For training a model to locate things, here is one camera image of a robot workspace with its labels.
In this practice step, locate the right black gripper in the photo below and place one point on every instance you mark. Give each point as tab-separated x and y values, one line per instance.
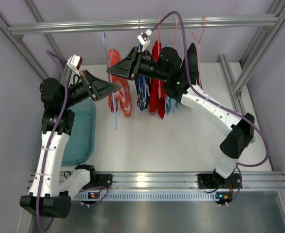
134	63

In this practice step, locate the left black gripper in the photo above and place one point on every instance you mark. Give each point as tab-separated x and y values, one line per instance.
89	85

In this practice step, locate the orange white trousers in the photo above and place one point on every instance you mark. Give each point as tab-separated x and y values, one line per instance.
122	96

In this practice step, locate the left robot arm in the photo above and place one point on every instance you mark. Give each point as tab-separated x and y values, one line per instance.
46	196

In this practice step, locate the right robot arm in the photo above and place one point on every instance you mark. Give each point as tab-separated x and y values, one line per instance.
179	84

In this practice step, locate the blue patterned trousers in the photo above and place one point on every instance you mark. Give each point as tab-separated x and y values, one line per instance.
138	84

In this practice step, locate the red trousers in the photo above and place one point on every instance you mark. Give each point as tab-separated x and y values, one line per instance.
157	94

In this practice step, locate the light blue trousers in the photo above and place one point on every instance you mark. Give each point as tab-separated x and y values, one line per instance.
170	103

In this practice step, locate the black trousers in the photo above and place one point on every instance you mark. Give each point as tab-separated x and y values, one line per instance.
193	63

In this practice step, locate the pink hanger with black trousers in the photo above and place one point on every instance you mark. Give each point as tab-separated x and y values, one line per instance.
199	42

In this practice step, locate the teal plastic tray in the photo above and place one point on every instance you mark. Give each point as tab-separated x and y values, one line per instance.
80	145

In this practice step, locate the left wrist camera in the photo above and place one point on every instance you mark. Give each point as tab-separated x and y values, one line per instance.
74	63

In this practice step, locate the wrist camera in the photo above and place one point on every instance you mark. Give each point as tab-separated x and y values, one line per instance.
144	39
74	63

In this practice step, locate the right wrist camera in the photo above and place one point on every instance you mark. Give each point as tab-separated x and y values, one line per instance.
144	39

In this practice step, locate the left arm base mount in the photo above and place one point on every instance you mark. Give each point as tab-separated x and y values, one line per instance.
103	179

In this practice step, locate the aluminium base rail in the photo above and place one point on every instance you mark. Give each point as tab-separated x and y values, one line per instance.
186	181

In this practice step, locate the slotted cable duct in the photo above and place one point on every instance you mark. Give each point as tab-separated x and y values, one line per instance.
151	196

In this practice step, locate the aluminium frame left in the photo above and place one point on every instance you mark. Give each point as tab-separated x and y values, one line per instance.
31	47

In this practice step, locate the aluminium frame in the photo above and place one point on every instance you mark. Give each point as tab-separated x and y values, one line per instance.
257	49
31	47

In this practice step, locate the aluminium hanging rail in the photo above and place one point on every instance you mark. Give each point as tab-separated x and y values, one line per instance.
132	25

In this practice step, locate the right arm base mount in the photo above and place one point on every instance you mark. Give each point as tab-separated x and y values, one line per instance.
206	181

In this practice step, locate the aluminium frame right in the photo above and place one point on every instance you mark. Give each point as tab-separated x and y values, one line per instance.
257	49

